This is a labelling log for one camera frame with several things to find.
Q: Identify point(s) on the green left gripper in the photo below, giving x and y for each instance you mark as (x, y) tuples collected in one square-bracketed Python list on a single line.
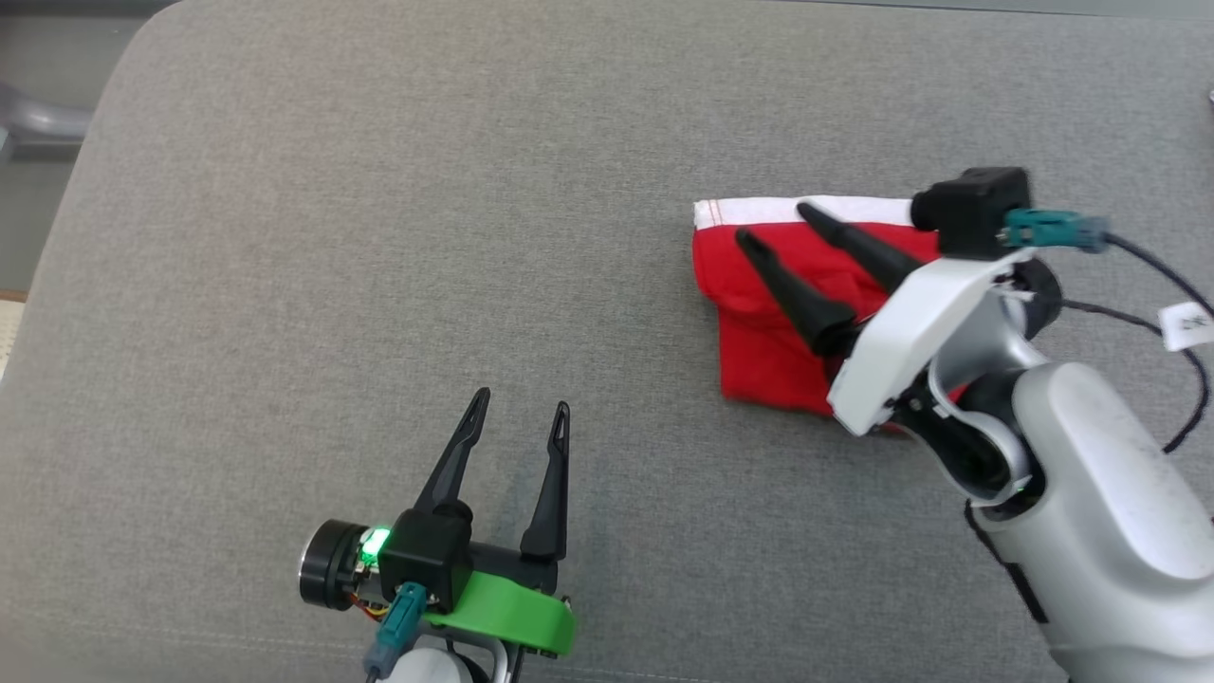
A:
[(512, 607)]

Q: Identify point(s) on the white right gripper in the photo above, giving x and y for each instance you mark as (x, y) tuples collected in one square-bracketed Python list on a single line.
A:
[(910, 332)]

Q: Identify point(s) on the red printed shorts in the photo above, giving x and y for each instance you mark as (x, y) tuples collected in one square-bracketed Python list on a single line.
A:
[(759, 351)]

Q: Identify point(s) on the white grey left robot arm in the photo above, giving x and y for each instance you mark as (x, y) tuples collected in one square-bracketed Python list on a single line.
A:
[(436, 664)]

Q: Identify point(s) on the grey fabric sofa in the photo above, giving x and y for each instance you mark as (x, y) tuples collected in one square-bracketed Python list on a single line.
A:
[(379, 285)]

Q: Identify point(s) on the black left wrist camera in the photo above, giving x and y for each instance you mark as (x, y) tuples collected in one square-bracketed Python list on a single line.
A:
[(427, 560)]

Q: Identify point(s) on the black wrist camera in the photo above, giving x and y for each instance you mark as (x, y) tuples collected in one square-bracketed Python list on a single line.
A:
[(977, 209), (427, 560)]

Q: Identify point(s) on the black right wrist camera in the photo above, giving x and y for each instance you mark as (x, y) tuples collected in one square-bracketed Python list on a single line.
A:
[(977, 209)]

